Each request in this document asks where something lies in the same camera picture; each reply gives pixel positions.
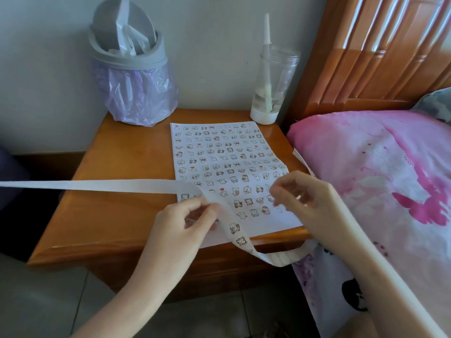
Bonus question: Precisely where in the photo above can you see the person's right hand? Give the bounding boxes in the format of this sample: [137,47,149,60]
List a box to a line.
[269,170,374,257]

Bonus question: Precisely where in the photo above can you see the person's left hand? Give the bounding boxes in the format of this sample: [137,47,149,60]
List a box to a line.
[132,196,223,296]

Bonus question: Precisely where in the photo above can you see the long white sticker strip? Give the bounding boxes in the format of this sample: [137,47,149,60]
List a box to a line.
[0,147,319,268]

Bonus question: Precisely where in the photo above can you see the white paper sheet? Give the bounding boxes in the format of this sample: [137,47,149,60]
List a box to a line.
[170,121,303,249]

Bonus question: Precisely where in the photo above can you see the rows of stuck cartoon stickers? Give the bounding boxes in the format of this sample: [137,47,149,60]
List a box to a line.
[172,123,289,219]

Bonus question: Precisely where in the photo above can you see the person's right forearm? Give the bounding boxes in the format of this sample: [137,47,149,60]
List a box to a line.
[343,235,451,338]

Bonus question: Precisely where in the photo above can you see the person's left forearm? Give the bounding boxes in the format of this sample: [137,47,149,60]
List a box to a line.
[72,277,171,338]

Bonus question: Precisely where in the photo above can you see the person's leg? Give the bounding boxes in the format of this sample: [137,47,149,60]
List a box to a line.
[342,311,381,338]

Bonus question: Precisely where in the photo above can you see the pink floral bedding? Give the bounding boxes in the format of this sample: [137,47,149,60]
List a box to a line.
[286,110,451,338]

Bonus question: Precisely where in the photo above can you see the clear cup with white base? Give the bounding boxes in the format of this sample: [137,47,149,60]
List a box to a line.
[250,45,301,125]

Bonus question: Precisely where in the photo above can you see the wooden nightstand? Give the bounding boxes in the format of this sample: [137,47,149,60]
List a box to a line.
[27,108,312,301]

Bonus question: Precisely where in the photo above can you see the pink slipper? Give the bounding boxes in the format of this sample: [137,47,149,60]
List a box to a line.
[267,320,293,338]

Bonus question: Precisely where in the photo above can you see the purple plastic bin bag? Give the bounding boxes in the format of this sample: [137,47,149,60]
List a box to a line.
[92,58,179,128]

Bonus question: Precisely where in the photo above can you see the wooden bed headboard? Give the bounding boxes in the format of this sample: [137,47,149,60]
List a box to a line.
[283,0,451,132]

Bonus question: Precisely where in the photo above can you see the grey pillow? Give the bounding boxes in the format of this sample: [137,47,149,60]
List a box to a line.
[412,87,451,125]

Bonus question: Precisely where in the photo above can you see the purple rolled mat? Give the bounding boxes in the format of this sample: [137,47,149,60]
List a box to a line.
[0,147,31,210]

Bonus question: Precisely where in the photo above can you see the grey trash bin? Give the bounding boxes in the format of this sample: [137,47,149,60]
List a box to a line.
[88,0,168,71]

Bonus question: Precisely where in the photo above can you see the white straw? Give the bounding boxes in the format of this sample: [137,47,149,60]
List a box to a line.
[263,13,274,111]

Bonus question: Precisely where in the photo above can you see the white backing scraps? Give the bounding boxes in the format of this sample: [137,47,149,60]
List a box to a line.
[107,0,151,56]

